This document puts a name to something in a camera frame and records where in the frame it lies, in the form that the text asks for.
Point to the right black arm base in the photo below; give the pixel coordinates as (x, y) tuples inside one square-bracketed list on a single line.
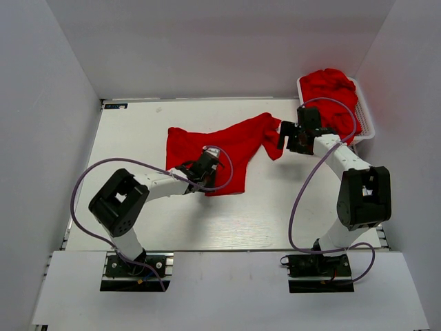
[(315, 273)]

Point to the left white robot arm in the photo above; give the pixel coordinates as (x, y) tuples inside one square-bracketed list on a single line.
[(117, 205)]

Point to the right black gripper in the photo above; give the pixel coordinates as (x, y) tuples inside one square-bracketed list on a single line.
[(293, 134)]

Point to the red t shirt pile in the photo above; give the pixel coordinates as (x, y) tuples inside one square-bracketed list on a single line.
[(334, 95)]

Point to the blue label sticker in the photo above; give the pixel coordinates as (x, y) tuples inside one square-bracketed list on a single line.
[(115, 106)]

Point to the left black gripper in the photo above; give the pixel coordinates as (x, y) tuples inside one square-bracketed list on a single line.
[(209, 166)]

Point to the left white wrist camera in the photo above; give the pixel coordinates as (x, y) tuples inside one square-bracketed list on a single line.
[(213, 151)]

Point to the white plastic basket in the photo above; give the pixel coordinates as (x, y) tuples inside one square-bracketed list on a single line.
[(361, 114)]

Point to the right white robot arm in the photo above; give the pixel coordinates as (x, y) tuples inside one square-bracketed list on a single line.
[(364, 198)]

